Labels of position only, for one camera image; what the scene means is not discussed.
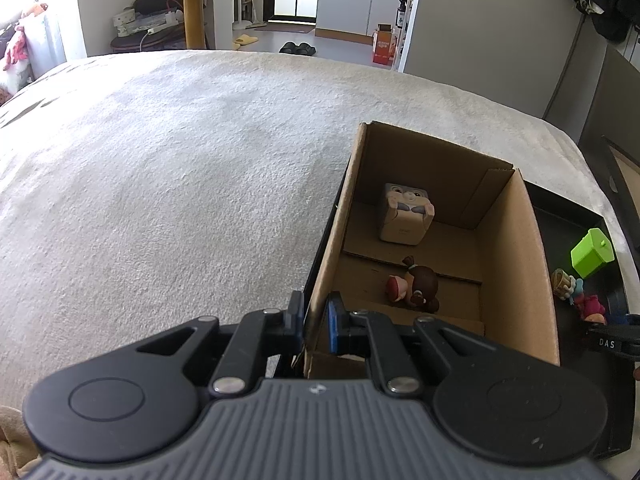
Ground black slippers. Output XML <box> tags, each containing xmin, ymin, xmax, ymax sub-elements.
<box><xmin>279</xmin><ymin>40</ymin><xmax>318</xmax><ymax>57</ymax></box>

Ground green hexagonal box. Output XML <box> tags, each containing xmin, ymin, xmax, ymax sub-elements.
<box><xmin>571</xmin><ymin>228</ymin><xmax>616</xmax><ymax>279</ymax></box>

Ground pink dress doll figure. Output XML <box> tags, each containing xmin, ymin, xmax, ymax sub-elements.
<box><xmin>551</xmin><ymin>268</ymin><xmax>608</xmax><ymax>326</ymax></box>

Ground pink fluffy cloth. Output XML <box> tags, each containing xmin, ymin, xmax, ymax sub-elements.
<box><xmin>0</xmin><ymin>405</ymin><xmax>43</xmax><ymax>480</ymax></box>

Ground beige cube toy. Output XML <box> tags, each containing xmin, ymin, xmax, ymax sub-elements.
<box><xmin>378</xmin><ymin>183</ymin><xmax>435</xmax><ymax>247</ymax></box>

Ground round gold table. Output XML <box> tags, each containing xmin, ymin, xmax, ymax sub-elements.
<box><xmin>116</xmin><ymin>0</ymin><xmax>271</xmax><ymax>51</ymax></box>

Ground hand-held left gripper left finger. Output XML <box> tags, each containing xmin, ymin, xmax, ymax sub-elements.
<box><xmin>135</xmin><ymin>290</ymin><xmax>307</xmax><ymax>398</ymax></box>

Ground brown-haired doll figure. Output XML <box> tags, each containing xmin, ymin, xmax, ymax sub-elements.
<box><xmin>386</xmin><ymin>255</ymin><xmax>441</xmax><ymax>312</ymax></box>

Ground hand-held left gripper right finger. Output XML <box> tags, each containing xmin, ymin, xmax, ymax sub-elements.
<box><xmin>326</xmin><ymin>294</ymin><xmax>506</xmax><ymax>397</ymax></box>

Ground brown cardboard box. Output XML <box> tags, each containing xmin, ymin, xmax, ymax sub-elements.
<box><xmin>302</xmin><ymin>121</ymin><xmax>561</xmax><ymax>381</ymax></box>

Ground orange carton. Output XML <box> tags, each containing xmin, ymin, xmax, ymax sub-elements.
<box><xmin>372</xmin><ymin>24</ymin><xmax>397</xmax><ymax>66</ymax></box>

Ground white power strip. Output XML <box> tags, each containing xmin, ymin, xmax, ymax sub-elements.
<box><xmin>135</xmin><ymin>12</ymin><xmax>183</xmax><ymax>36</ymax></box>

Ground black tray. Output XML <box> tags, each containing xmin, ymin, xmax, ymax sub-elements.
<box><xmin>270</xmin><ymin>175</ymin><xmax>636</xmax><ymax>461</ymax></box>

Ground white kitchen cabinet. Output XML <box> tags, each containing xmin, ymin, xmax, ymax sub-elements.
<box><xmin>316</xmin><ymin>0</ymin><xmax>418</xmax><ymax>43</ymax></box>

